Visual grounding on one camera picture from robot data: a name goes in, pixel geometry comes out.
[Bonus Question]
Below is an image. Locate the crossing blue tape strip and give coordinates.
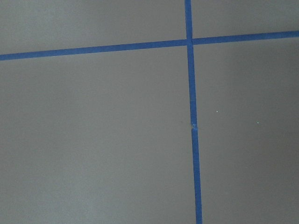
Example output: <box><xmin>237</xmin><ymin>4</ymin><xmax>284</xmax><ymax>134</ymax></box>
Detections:
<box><xmin>0</xmin><ymin>30</ymin><xmax>299</xmax><ymax>61</ymax></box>

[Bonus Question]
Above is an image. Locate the long blue tape strip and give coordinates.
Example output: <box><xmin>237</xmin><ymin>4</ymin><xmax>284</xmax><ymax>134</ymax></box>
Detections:
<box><xmin>185</xmin><ymin>0</ymin><xmax>203</xmax><ymax>224</ymax></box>

